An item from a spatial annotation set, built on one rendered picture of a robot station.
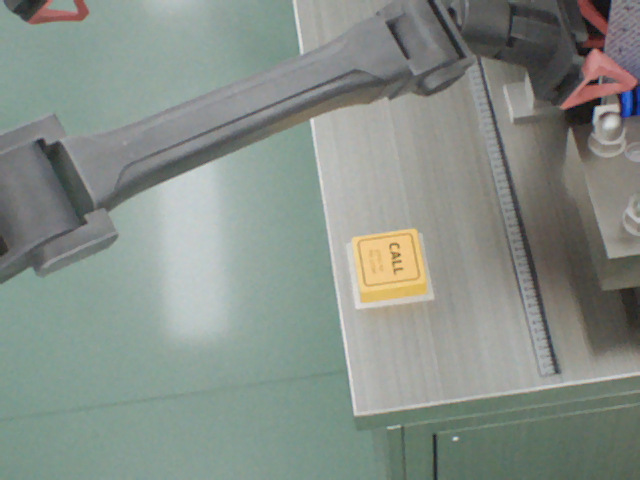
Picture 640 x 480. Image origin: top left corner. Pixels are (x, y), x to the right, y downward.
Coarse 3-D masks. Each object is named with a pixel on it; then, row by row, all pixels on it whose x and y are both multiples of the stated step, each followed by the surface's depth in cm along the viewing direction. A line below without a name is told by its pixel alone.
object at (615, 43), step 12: (612, 0) 118; (624, 0) 118; (636, 0) 118; (612, 12) 119; (624, 12) 119; (636, 12) 120; (612, 24) 121; (624, 24) 121; (636, 24) 121; (612, 36) 122; (624, 36) 122; (636, 36) 122; (612, 48) 124; (624, 48) 124; (636, 48) 124; (612, 60) 125; (624, 60) 125; (636, 60) 125; (636, 72) 127; (600, 84) 128; (636, 84) 129; (600, 96) 130
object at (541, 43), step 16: (544, 0) 122; (560, 0) 121; (512, 16) 117; (528, 16) 118; (544, 16) 119; (560, 16) 120; (512, 32) 117; (528, 32) 118; (544, 32) 118; (560, 32) 119; (512, 48) 118; (528, 48) 118; (544, 48) 119; (560, 48) 119; (512, 64) 120; (528, 64) 120; (544, 64) 120; (560, 64) 118; (576, 64) 117; (544, 80) 120; (560, 80) 119; (544, 96) 121
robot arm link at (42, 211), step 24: (24, 144) 96; (0, 168) 95; (24, 168) 95; (48, 168) 97; (0, 192) 95; (24, 192) 95; (48, 192) 95; (0, 216) 95; (24, 216) 94; (48, 216) 95; (72, 216) 96; (0, 240) 101; (24, 240) 94; (48, 240) 95; (0, 264) 96; (24, 264) 99
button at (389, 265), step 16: (352, 240) 134; (368, 240) 134; (384, 240) 134; (400, 240) 134; (416, 240) 133; (368, 256) 133; (384, 256) 133; (400, 256) 132; (416, 256) 132; (368, 272) 132; (384, 272) 132; (400, 272) 131; (416, 272) 131; (368, 288) 131; (384, 288) 131; (400, 288) 131; (416, 288) 131
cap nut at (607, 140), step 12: (600, 120) 122; (612, 120) 121; (600, 132) 122; (612, 132) 122; (624, 132) 123; (588, 144) 125; (600, 144) 123; (612, 144) 123; (624, 144) 125; (600, 156) 124; (612, 156) 124
